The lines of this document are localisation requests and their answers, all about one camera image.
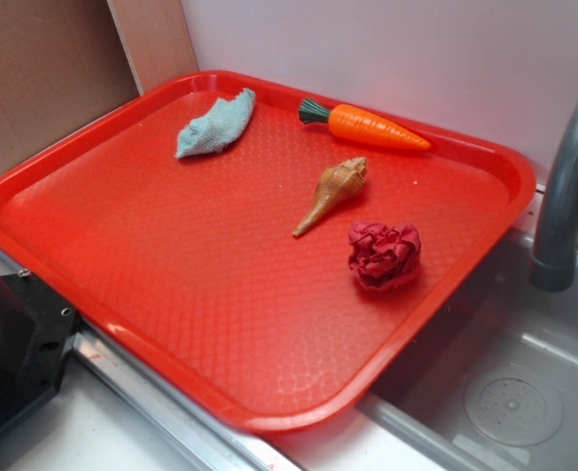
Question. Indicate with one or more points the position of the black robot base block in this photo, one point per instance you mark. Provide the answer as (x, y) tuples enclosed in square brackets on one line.
[(37, 326)]

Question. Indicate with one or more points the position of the red plastic tray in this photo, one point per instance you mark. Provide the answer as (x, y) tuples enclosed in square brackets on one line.
[(190, 264)]

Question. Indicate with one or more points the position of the tan spiral seashell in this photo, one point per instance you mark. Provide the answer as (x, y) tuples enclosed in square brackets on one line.
[(336, 185)]

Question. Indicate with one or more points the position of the crumpled red cloth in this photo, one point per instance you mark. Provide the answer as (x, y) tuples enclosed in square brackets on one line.
[(384, 257)]

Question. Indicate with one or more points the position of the light blue cloth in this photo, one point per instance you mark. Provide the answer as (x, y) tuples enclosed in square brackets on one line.
[(222, 125)]

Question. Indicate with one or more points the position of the orange toy carrot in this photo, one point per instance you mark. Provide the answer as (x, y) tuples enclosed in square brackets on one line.
[(358, 125)]

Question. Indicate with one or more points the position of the grey sink faucet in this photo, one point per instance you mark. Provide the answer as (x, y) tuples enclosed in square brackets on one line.
[(555, 247)]

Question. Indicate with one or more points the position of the grey plastic sink basin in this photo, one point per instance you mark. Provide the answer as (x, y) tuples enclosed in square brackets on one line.
[(491, 383)]

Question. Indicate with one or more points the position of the brown cardboard panel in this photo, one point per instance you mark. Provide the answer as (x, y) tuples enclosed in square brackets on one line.
[(64, 64)]

